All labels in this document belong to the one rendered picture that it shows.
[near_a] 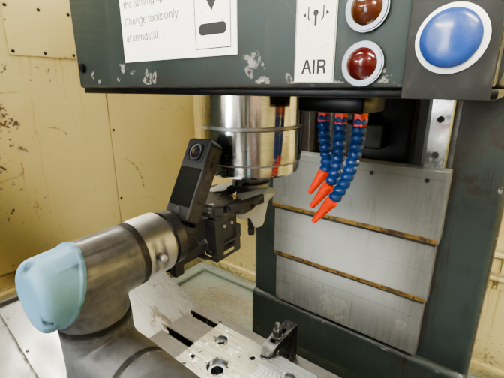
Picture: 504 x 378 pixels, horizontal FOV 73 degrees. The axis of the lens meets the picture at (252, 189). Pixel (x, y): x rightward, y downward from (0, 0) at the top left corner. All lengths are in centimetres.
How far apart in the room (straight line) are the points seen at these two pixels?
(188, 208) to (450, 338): 84
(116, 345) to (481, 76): 38
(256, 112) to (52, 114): 108
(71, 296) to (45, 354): 107
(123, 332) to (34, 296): 10
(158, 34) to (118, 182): 127
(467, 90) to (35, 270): 36
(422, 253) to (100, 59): 81
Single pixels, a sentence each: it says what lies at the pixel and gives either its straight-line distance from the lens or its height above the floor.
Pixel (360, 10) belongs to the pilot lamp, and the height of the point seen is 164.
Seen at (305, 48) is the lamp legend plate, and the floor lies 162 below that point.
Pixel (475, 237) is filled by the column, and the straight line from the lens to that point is 96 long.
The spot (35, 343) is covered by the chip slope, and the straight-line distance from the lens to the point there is 145.
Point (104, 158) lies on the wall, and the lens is 155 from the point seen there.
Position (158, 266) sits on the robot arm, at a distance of 41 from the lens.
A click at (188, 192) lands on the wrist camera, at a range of 45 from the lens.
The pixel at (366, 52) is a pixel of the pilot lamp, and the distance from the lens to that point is 24.
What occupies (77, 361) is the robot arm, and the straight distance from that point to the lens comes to 43.
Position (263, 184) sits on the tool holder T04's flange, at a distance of 54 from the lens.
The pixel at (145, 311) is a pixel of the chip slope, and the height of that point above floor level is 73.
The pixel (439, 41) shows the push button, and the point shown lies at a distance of 22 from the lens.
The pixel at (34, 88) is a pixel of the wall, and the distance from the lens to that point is 143.
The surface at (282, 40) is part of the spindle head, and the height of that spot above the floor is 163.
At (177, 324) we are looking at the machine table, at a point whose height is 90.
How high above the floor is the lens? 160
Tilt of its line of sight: 17 degrees down
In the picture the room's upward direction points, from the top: straight up
